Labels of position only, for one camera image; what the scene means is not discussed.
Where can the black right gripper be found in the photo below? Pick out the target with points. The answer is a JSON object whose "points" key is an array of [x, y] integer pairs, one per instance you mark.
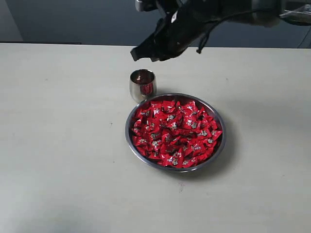
{"points": [[184, 26]]}

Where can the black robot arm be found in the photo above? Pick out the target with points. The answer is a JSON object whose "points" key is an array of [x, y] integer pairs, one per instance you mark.
{"points": [[265, 13]]}

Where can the stainless steel cup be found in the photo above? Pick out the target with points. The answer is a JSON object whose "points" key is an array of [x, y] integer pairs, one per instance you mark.
{"points": [[142, 85]]}

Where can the round stainless steel bowl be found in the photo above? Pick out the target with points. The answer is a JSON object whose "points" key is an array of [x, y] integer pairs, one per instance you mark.
{"points": [[218, 150]]}

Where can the pile of red wrapped candies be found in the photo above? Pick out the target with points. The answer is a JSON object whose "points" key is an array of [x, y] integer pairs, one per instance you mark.
{"points": [[175, 133]]}

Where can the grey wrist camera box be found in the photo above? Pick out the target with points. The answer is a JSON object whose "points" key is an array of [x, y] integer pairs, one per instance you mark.
{"points": [[145, 5]]}

